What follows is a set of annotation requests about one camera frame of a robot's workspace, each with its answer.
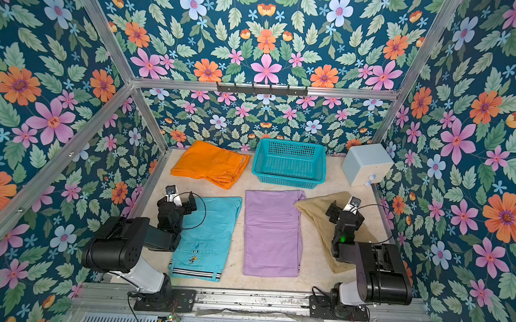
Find purple pants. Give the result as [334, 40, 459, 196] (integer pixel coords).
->
[243, 190, 306, 278]

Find teal pants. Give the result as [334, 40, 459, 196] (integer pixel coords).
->
[169, 195, 243, 282]

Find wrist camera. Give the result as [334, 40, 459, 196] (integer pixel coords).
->
[165, 185, 182, 206]
[343, 197, 362, 214]

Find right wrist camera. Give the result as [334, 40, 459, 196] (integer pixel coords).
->
[343, 197, 362, 214]

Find orange pants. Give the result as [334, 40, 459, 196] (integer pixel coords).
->
[171, 141, 250, 190]

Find teal plastic basket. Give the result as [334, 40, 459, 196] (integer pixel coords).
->
[252, 139, 327, 190]

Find light grey cube box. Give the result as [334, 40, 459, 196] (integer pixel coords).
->
[342, 144, 395, 187]

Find black hook rail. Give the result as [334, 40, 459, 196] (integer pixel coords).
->
[216, 82, 309, 97]

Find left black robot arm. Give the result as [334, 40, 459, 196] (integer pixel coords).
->
[82, 192, 197, 295]

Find beige corduroy pants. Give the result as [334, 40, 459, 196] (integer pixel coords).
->
[295, 192, 355, 274]

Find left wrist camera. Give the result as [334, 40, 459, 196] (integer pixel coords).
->
[165, 185, 182, 206]

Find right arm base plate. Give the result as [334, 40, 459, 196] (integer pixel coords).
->
[309, 295, 369, 322]

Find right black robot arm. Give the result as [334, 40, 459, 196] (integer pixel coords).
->
[326, 200, 413, 307]

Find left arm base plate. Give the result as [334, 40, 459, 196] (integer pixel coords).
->
[133, 289, 197, 313]

